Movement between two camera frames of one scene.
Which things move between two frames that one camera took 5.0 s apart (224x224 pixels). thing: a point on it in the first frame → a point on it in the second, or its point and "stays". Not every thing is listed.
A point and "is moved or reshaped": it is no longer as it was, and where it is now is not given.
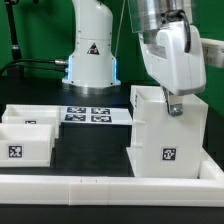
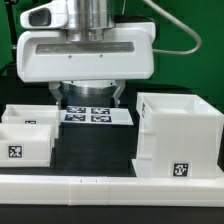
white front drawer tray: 25,145 stays
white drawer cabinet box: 164,146 is moved or reshaped
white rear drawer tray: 33,114 stays
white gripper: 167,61 → 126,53
